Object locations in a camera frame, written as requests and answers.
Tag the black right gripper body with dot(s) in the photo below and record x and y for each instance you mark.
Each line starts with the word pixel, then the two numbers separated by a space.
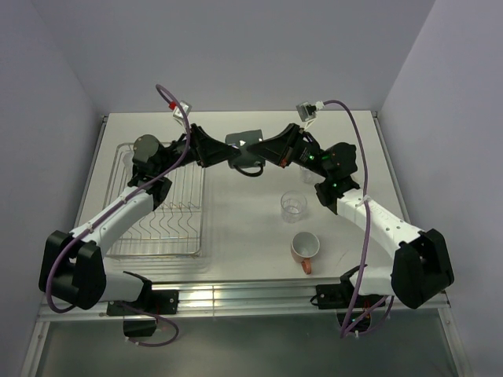
pixel 305 153

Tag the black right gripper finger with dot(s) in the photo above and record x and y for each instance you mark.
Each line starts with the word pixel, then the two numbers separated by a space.
pixel 290 133
pixel 274 150

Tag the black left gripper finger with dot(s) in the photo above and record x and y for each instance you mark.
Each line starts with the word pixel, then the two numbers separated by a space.
pixel 212 152
pixel 200 137

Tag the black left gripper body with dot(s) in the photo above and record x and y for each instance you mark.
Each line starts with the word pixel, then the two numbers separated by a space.
pixel 192 154

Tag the dark green ceramic mug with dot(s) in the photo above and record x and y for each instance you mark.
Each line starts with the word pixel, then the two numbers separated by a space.
pixel 246 163

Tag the clear round glass cup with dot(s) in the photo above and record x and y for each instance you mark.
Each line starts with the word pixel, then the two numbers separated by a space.
pixel 293 206

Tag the clear faceted glass tumbler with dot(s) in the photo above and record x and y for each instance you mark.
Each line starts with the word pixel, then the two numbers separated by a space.
pixel 128 160

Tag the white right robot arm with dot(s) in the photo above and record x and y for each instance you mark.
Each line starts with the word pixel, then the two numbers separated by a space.
pixel 421 266

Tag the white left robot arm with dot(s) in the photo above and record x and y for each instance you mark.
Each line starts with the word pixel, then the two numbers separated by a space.
pixel 73 268

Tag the small clear glass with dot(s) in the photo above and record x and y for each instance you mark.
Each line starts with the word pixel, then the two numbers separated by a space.
pixel 307 176

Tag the pink mug white interior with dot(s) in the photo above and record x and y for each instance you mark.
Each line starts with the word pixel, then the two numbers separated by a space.
pixel 304 247

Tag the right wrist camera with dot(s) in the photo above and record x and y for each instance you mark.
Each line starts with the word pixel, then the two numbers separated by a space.
pixel 307 111

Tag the wire dish rack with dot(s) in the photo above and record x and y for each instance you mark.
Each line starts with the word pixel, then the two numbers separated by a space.
pixel 174 229

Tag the aluminium rail frame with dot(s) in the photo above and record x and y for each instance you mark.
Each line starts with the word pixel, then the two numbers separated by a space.
pixel 245 270

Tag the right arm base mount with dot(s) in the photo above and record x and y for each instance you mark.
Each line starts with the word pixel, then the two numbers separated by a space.
pixel 338 296

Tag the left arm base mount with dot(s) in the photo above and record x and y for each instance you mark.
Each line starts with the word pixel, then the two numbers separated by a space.
pixel 147 316

